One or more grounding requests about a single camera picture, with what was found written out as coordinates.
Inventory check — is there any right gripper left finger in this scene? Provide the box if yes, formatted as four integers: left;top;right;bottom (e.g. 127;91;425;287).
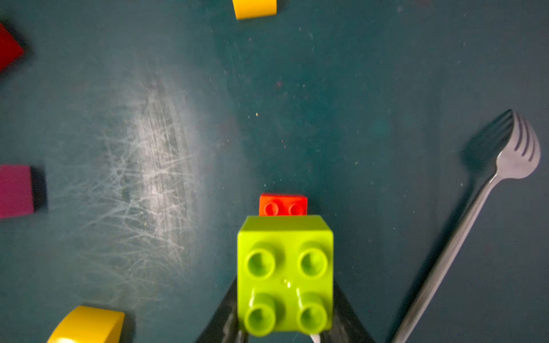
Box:
195;279;248;343

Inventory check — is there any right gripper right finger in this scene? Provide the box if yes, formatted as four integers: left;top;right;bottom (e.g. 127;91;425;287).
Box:
320;282;375;343

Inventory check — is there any green brick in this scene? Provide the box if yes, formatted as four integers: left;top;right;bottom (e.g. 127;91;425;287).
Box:
237;215;335;337

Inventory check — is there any small red brick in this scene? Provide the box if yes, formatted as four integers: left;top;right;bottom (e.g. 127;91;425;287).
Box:
259;193;308;217

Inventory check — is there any yellow curved brick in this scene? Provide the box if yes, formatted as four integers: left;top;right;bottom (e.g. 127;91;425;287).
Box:
232;0;277;20
47;306;125;343

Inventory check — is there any green table mat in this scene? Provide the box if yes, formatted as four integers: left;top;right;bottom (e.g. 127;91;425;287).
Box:
1;1;548;342

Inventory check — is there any silver metal fork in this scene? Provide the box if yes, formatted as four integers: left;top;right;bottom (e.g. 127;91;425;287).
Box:
393;109;541;342

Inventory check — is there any pink brick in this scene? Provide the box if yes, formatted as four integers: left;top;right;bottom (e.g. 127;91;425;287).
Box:
0;164;34;219

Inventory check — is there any long red brick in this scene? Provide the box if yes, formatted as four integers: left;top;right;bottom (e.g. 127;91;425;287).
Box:
0;25;24;71

